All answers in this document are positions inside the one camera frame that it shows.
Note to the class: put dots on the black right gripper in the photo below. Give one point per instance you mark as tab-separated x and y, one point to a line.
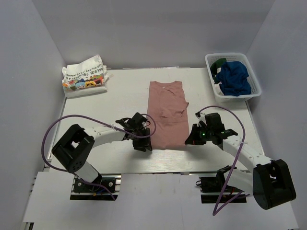
193	139

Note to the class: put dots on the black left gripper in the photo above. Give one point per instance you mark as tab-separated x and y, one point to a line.
146	143

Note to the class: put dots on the pink printed t shirt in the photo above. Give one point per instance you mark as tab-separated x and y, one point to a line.
168	107

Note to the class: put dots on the blue t shirt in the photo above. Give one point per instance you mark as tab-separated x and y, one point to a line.
233	79

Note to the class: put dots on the white and green t shirt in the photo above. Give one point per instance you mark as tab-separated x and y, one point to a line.
216	68

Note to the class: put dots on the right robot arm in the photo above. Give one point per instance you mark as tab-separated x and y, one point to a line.
268	181

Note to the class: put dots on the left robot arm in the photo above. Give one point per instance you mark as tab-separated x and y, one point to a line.
74	147

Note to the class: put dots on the white plastic basket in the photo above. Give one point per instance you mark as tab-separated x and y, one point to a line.
252	79

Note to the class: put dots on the folded white printed t shirt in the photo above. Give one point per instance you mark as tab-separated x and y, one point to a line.
86	78

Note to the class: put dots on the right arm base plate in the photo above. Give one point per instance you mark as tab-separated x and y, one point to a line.
210	189

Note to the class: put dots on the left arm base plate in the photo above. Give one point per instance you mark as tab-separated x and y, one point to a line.
86	192

